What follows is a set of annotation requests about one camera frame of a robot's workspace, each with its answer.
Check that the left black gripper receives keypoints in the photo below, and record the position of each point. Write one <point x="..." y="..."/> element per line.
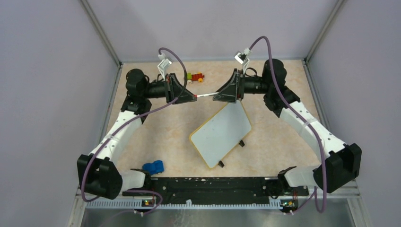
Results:
<point x="173" y="89"/>

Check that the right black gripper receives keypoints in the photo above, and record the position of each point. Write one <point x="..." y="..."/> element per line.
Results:
<point x="233" y="89"/>

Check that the red white marker pen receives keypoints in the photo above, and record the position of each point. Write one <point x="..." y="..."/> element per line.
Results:
<point x="206" y="95"/>

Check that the white whiteboard yellow edge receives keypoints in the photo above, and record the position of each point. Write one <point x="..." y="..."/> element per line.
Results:
<point x="216" y="137"/>

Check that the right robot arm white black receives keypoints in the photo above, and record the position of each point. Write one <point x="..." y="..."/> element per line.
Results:
<point x="340" y="162"/>

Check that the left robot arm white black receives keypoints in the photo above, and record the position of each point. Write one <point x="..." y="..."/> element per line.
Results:
<point x="97" y="172"/>

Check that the red green brick toy car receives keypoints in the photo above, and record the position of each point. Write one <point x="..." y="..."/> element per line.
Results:
<point x="197" y="77"/>

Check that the blue toy car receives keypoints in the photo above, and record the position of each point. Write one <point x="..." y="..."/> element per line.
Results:
<point x="156" y="167"/>

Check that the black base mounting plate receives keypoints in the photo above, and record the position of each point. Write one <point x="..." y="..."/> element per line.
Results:
<point x="219" y="190"/>

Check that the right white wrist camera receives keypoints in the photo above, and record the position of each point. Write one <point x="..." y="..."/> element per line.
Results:
<point x="243" y="58"/>

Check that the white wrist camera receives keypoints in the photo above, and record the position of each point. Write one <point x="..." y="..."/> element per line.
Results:
<point x="243" y="58"/>
<point x="163" y="65"/>

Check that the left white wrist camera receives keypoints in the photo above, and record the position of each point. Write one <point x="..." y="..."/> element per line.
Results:
<point x="163" y="65"/>

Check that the aluminium frame rail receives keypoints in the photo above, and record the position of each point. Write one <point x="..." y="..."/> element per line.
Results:
<point x="344" y="208"/>

